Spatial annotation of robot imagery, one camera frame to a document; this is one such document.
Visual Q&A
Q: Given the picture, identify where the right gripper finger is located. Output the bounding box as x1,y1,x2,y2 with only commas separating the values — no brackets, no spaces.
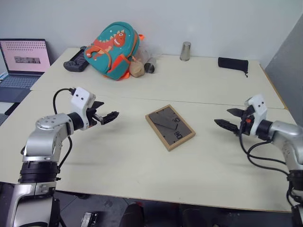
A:
226,108,247,118
214,118,240,137

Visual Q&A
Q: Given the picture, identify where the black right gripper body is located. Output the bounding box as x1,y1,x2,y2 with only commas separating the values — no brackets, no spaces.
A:
237,105,256,138

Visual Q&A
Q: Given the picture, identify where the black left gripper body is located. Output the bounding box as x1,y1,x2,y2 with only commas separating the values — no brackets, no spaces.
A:
84,107,103,130

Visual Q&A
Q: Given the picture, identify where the laptop with pink screen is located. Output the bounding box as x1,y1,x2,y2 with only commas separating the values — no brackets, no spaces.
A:
0,38,52,104

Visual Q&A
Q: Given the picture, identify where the black handheld game controller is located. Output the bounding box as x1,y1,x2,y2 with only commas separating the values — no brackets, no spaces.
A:
63,46,90,72

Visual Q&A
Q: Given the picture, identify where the beige cloth pouch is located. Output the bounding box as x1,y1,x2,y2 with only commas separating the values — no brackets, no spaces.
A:
129,56,145,78

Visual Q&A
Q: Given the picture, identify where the teal dinosaur backpack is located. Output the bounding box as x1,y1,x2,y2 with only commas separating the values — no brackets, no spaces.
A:
83,21,145,82

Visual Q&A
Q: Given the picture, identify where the small metal cup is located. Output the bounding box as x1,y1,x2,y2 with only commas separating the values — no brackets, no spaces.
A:
144,61,156,74

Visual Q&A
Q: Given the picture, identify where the grey partition panel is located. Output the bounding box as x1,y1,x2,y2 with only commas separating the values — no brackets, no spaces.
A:
263,13,303,124

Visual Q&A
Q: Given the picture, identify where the clear plastic bottle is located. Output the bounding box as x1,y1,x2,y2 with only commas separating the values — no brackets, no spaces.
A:
138,46,162,65

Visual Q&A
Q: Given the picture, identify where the tall steel tumbler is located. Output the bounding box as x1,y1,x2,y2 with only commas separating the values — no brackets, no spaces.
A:
179,41,192,61

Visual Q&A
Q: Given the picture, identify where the small black box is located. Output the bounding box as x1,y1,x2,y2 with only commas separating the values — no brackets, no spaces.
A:
81,211,98,227

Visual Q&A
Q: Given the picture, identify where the dark rounded shape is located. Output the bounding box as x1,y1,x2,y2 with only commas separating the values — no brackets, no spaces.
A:
120,202,145,227

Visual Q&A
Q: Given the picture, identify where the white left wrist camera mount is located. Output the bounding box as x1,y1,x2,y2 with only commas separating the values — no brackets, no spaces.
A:
70,87,97,131

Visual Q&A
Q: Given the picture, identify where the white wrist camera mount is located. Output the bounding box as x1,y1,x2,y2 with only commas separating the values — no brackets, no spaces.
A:
70,87,97,131
244,94,269,138

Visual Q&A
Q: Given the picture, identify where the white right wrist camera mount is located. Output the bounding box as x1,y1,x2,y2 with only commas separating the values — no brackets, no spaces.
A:
244,94,269,138

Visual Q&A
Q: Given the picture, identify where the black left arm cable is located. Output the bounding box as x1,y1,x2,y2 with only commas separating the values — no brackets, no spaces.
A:
52,87,77,171

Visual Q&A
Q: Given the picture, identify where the black drawstring pouch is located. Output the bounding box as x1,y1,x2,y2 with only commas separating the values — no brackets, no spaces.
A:
217,57,250,79

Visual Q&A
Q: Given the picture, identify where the wooden picture frame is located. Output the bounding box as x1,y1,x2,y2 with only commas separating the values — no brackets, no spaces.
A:
145,104,196,152

